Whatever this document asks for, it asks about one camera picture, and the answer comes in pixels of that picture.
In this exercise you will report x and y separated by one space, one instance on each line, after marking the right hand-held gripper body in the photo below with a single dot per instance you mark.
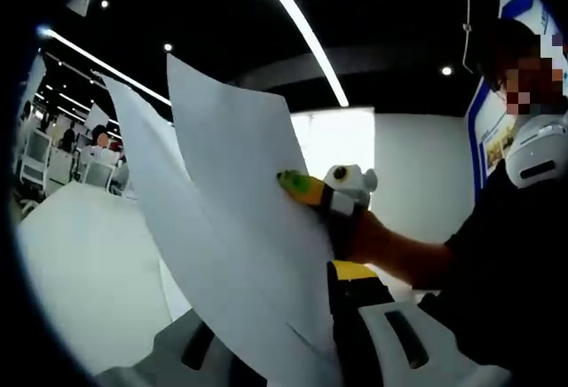
350 180

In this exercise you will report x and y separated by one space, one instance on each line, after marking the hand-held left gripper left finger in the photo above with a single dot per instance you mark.
155 360

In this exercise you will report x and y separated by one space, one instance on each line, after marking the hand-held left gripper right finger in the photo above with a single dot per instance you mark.
377 342

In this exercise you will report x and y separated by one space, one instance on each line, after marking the person's right hand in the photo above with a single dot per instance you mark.
364 240

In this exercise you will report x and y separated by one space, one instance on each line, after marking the large window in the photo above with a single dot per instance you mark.
337 147

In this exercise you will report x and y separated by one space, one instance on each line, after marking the white table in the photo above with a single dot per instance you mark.
89 249

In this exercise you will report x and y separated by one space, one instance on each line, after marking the person in dark clothing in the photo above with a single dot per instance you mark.
510 271

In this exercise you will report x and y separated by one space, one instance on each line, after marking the linear ceiling light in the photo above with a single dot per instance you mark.
106 65
302 32

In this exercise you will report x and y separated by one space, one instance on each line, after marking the white neck-worn device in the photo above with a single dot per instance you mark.
537 156

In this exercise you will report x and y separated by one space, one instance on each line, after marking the white office chair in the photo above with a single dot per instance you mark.
35 160
100 176

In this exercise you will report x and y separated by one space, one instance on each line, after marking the person's head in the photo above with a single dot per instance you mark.
501 49

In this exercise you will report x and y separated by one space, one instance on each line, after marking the blue white wall poster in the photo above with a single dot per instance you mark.
492 138

